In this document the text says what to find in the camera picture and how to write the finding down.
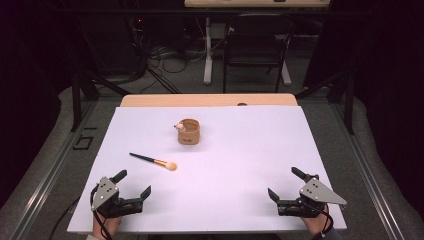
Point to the person's right hand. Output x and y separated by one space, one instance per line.
316 224

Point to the black folding chair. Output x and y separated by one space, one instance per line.
258 43

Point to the black metal stand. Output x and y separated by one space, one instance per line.
77 100
349 100

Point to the white board sheet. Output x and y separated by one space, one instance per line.
233 166

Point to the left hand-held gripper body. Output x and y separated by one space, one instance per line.
106 193

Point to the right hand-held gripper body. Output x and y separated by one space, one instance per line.
316 193

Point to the wooden table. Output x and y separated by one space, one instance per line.
206 100

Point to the white desk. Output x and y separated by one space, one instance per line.
208 56

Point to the aluminium rail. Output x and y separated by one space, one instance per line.
366 173
50 176

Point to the beige cup with animal figure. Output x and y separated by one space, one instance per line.
188 135

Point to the short black tape strip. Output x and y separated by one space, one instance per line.
90 128

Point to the person's left hand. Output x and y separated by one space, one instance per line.
106 226

